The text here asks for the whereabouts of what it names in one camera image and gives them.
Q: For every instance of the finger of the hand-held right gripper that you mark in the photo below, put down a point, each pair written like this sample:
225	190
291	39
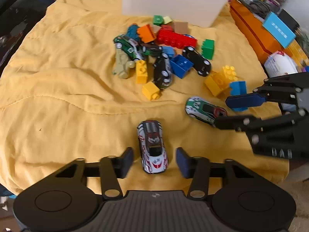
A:
231	122
243	101

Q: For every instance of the large blue brick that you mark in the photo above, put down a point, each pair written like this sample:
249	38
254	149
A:
181	65

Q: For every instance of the tan toy car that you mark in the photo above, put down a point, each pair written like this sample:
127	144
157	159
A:
122	66

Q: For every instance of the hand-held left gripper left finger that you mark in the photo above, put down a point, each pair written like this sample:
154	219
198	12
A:
126	162

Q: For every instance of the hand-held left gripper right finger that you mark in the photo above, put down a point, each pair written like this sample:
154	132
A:
182	163

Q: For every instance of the small dark toy car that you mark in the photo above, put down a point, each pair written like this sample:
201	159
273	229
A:
152	49

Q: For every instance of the black box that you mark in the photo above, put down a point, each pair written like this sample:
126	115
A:
288	20

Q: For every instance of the orange box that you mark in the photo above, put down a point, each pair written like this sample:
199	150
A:
251	33

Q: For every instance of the yellow-green arch block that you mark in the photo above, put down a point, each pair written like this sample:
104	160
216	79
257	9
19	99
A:
167	20

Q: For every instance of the black white toy car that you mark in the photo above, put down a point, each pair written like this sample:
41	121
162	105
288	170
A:
163	73

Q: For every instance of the small yellow brick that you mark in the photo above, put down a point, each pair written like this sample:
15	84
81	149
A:
151	90

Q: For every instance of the white plastic bin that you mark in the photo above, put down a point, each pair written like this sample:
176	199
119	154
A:
173	0

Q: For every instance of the light blue flat box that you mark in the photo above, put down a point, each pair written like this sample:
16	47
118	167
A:
278	30

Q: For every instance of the brown wooden block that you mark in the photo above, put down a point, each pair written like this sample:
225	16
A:
180	27

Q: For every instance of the large yellow brick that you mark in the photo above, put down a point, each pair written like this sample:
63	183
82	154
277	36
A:
219	81

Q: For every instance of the white round packet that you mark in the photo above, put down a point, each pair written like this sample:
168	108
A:
281	64

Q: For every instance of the small red block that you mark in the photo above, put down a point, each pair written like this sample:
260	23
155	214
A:
166	27

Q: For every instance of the green printed block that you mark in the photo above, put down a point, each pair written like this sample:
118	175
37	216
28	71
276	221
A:
158	20

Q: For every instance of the green white red toy car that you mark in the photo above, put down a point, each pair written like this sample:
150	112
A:
202	108

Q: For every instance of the tall yellow brick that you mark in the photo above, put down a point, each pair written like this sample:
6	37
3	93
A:
141	72

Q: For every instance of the orange brick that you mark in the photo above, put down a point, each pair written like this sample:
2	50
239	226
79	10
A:
146	33

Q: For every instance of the green brick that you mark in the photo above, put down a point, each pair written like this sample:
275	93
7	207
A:
208	49

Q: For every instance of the long red brick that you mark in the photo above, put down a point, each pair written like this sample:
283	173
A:
175	38

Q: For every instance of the yellow quilted blanket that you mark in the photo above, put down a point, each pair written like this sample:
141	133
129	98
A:
72	89

